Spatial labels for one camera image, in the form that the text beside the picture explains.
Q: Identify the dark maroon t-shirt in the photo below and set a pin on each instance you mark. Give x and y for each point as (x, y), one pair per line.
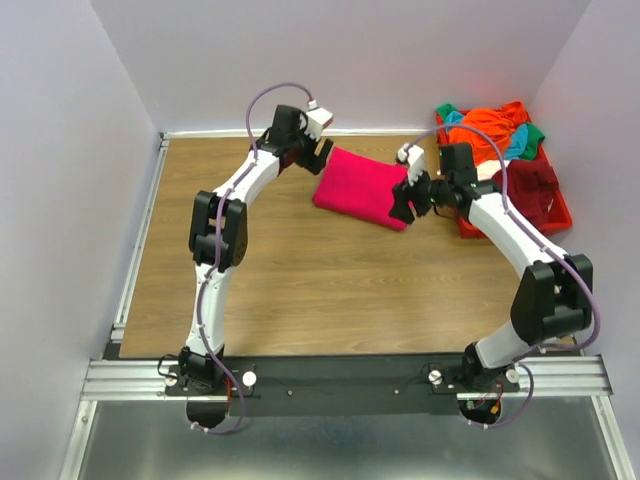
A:
(531, 186)

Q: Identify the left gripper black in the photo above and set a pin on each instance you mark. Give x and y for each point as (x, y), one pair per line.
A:
(314, 163)

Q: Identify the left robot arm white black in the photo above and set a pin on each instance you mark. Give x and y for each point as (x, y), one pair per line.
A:
(218, 236)

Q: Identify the white t-shirt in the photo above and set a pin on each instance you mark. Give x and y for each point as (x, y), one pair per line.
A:
(488, 169)

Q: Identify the left aluminium side rail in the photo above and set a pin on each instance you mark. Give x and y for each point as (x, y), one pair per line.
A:
(122, 312)

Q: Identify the teal blue t-shirt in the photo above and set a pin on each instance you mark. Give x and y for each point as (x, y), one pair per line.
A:
(508, 132)

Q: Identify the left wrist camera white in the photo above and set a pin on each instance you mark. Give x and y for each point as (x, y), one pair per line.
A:
(317, 120)

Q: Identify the aluminium extrusion frame rail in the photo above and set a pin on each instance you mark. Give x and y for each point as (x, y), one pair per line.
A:
(544, 376)

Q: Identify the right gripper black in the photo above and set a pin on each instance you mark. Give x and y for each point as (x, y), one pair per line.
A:
(402, 194)

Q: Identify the orange t-shirt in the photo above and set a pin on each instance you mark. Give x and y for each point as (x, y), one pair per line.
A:
(513, 108)

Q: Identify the magenta pink t-shirt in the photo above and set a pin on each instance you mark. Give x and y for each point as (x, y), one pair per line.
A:
(359, 187)

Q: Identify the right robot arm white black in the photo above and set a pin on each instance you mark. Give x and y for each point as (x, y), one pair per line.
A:
(554, 296)

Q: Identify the green t-shirt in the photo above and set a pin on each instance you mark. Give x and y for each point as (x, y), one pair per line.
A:
(536, 136)

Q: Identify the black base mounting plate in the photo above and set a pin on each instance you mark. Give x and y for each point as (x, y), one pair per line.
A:
(338, 385)

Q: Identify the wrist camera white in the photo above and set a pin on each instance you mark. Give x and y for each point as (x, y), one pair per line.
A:
(412, 158)
(317, 120)

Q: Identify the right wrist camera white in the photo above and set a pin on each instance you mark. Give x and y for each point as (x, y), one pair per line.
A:
(412, 158)

